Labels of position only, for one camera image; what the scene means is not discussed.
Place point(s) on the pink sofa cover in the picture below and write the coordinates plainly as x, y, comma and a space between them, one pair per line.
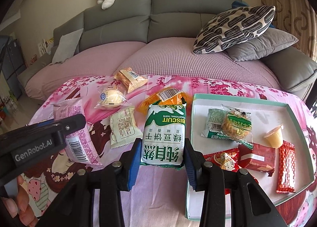
165, 57

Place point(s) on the clear green cookie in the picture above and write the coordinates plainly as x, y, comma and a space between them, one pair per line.
237, 125

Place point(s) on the grey sofa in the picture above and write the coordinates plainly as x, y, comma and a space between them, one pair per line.
149, 20

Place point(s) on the cream wrapped snack pack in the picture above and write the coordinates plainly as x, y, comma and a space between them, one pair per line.
122, 125

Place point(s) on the orange snack bag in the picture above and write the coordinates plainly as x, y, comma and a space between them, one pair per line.
167, 96

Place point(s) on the light grey cushion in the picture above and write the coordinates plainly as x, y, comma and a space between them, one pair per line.
67, 46

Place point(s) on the orange beige snack pack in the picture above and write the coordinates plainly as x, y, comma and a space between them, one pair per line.
130, 79

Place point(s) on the grey throw pillow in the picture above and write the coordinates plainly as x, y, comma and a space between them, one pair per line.
271, 41

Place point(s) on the green biscuit pack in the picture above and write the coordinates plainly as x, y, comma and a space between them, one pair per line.
164, 136

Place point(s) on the green silver snack pack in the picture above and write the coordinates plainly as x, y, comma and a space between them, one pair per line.
213, 125

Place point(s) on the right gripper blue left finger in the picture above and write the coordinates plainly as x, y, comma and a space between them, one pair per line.
133, 163

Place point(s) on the red patterned wafer pack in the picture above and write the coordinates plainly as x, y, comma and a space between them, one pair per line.
287, 168

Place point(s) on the person left hand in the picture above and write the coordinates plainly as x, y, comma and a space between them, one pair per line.
20, 205

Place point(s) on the dark cabinet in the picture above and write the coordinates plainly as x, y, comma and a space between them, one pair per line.
12, 64

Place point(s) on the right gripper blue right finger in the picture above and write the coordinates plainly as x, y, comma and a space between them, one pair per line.
193, 161

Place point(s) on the red cartoon snack bag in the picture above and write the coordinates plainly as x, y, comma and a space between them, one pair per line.
227, 160

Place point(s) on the teal white cardboard tray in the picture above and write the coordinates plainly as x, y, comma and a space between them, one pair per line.
299, 129

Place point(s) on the pink snack pack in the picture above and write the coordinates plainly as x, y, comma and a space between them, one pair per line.
80, 148

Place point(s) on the black white patterned pillow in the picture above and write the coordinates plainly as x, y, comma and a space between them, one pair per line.
233, 27

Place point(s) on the pink anime printed blanket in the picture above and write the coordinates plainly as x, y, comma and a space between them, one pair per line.
163, 203

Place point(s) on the patterned beige curtain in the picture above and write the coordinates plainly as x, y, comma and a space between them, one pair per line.
298, 18

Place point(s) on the yellow pudding cup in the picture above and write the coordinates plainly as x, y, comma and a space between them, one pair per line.
275, 137

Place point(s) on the clear wrapped round bun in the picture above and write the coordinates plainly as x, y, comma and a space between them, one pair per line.
111, 97

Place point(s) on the red snack pack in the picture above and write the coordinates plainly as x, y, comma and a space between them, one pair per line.
259, 158

